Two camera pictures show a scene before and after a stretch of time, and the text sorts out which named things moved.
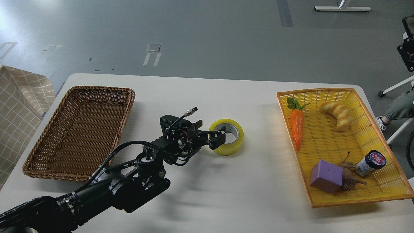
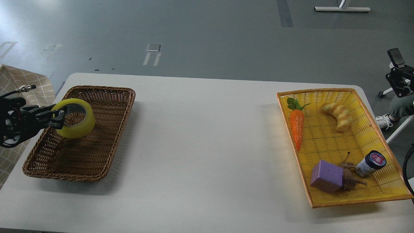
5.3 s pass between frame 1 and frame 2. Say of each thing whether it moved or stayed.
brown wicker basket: stayed
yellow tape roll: moved
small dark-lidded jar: stayed
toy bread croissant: stayed
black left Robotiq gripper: moved
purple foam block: stayed
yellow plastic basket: stayed
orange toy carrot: stayed
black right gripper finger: moved
